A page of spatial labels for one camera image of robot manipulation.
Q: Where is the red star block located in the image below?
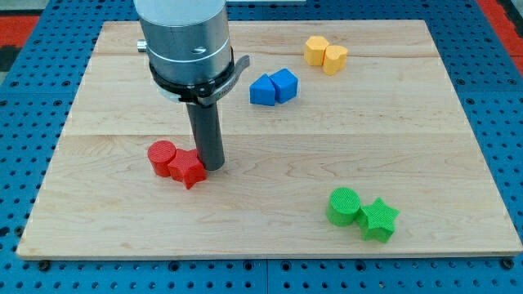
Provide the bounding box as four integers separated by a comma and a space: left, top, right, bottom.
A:
168, 149, 207, 189

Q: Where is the yellow heart block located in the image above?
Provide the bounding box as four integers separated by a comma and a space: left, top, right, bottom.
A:
322, 45, 349, 75

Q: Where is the light wooden board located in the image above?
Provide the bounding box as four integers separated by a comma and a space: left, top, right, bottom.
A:
16, 20, 522, 261

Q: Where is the red cylinder block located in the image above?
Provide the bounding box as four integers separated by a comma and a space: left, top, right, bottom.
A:
147, 140, 177, 177

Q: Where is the green star block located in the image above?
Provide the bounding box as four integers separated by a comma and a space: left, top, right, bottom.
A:
355, 198, 400, 243

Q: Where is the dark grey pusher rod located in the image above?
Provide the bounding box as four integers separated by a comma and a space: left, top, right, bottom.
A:
186, 104, 225, 171

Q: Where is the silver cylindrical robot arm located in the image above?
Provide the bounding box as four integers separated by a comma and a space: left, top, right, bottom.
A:
134, 0, 237, 105

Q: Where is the blue cube block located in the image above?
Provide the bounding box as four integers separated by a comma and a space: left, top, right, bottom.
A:
269, 69, 298, 104

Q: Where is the black clamp ring with lever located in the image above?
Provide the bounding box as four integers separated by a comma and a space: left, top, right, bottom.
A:
148, 47, 251, 108

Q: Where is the green cylinder block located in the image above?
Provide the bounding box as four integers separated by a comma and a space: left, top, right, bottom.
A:
325, 187, 360, 227

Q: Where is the yellow hexagon block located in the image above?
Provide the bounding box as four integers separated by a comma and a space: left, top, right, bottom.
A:
303, 36, 330, 66

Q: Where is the blue triangular block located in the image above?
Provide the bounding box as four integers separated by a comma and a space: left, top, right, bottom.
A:
249, 73, 275, 106

